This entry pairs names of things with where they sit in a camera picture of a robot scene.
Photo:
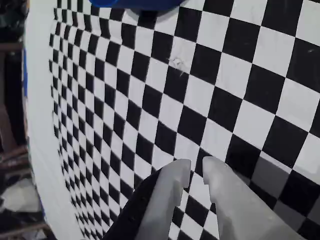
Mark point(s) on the blue tape strip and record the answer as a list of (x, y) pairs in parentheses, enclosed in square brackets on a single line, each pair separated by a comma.
[(25, 75)]

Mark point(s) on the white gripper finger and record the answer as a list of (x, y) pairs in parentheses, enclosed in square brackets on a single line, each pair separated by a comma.
[(237, 212)]

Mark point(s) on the blue round box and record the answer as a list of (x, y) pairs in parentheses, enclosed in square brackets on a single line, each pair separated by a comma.
[(107, 2)]

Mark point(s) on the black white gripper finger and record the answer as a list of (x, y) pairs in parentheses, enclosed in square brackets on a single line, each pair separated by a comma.
[(160, 200)]

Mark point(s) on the checkerboard printed white sheet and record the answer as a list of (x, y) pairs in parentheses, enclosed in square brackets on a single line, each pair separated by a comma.
[(237, 100)]

